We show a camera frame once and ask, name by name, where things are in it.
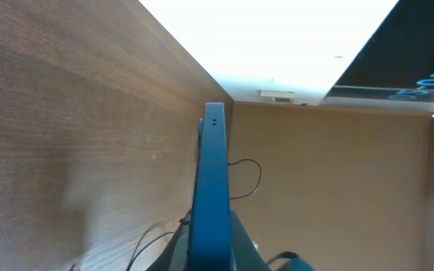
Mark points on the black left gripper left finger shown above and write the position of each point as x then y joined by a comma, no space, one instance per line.
175,255

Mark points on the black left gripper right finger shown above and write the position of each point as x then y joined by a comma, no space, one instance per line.
246,256

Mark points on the blue Samsung smartphone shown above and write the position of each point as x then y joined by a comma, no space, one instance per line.
210,231

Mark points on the dark window panel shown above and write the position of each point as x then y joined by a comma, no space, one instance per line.
397,62

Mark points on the white wall socket plate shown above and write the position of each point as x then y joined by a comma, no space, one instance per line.
275,96

